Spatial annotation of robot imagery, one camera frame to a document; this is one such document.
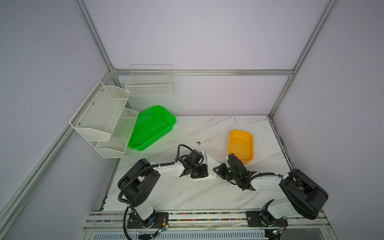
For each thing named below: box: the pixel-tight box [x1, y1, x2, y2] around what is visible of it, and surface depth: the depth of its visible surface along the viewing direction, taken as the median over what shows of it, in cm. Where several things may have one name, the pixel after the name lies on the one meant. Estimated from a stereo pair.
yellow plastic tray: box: [228, 129, 254, 165], surface depth 103 cm
